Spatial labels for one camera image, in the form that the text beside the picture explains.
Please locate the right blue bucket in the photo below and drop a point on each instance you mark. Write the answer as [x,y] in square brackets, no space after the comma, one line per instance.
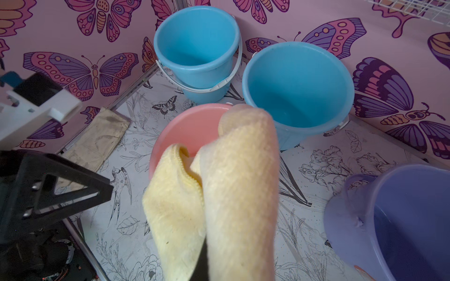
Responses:
[307,90]

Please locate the pink plastic bucket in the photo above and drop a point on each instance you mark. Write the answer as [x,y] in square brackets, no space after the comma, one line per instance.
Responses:
[194,128]

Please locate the white wire wall basket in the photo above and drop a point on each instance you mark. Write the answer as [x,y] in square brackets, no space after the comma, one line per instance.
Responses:
[434,11]

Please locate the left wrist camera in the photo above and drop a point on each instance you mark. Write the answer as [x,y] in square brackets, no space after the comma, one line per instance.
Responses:
[35,101]

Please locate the beige worn cloth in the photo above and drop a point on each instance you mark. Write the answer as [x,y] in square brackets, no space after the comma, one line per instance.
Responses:
[96,143]

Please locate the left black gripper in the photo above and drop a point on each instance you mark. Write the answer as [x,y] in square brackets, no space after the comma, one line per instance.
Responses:
[38,190]

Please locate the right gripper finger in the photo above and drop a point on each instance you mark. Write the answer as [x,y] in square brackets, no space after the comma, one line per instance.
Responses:
[201,270]

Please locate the yellow microfiber cloth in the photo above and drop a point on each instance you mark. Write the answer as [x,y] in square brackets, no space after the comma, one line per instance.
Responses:
[223,201]

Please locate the purple plastic bucket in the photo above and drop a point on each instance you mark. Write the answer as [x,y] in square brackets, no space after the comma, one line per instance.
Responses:
[395,226]

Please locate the left blue bucket white handle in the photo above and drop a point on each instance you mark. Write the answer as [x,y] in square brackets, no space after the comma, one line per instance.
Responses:
[203,48]

